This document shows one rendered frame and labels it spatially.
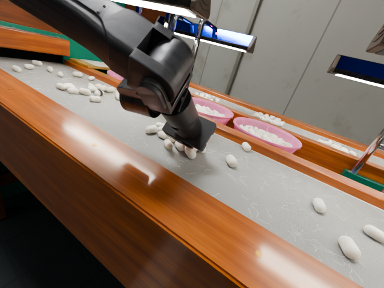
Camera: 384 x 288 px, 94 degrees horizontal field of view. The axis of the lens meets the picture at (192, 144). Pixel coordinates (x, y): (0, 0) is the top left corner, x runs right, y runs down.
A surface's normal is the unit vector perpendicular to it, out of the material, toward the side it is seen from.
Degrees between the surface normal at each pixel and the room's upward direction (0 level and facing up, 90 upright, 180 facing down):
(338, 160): 90
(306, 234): 0
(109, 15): 46
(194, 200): 0
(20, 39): 90
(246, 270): 0
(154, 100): 131
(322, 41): 90
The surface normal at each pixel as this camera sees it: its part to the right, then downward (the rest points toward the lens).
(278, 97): -0.56, 0.22
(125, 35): 0.36, -0.25
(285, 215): 0.26, -0.87
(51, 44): 0.83, 0.42
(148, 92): -0.38, 0.84
